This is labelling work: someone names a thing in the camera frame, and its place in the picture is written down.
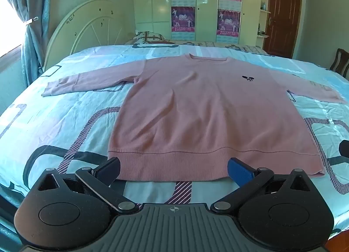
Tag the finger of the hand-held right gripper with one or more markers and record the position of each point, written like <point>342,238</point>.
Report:
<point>344,147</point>

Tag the teal curtain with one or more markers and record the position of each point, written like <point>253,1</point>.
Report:
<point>27,4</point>

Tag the brown wooden door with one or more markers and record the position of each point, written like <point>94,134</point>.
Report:
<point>283,17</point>

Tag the cream wardrobe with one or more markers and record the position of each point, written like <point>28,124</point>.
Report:
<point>207,4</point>

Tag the floral cream bed sheet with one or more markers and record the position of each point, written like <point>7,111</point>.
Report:
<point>207,44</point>

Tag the cream corner shelf unit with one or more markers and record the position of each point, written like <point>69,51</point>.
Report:
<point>265,12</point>

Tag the pink sweater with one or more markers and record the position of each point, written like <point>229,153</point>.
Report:
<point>190,104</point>

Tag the patterned pillow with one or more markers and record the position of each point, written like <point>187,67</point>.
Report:
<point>152,36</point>

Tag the window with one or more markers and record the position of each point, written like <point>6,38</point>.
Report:
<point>9,31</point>

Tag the curtain tieback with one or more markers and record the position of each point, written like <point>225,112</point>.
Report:
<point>33,19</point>

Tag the light blue patterned bed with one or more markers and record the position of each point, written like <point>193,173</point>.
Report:
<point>68,104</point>

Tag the blue bottle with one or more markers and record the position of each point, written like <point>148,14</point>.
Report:
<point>263,4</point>

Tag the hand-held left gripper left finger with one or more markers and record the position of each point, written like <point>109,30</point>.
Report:
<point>109,169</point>

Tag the dark wooden chair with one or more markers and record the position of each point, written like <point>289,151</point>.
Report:
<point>339,61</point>

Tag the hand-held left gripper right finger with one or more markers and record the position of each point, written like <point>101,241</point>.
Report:
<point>241,171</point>

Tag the cream round headboard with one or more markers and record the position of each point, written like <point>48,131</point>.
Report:
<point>81,28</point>

